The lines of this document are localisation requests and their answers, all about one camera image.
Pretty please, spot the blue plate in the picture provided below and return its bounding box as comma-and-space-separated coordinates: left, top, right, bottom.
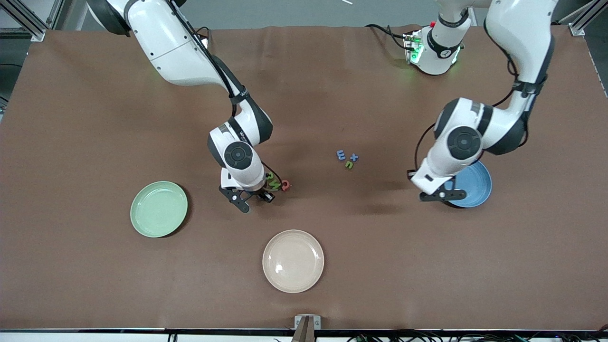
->
444, 161, 493, 209

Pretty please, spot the light green plate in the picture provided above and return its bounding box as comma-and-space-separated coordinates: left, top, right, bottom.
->
130, 181, 189, 238

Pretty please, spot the beige plate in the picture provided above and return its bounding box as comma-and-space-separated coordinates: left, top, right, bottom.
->
262, 229, 325, 294

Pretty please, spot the brown table cover sheet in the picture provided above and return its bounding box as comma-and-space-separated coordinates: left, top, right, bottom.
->
0, 25, 608, 331

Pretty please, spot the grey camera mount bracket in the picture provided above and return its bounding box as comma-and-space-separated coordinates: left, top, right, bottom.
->
294, 314, 321, 342

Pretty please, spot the black cable bundle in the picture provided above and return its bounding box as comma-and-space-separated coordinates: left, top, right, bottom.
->
347, 328, 608, 342

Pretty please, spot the black base power cable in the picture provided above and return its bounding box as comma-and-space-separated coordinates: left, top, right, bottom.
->
365, 24, 410, 50

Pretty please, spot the aluminium frame post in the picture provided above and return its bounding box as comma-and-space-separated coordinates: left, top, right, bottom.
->
0, 0, 65, 41
560, 0, 608, 36

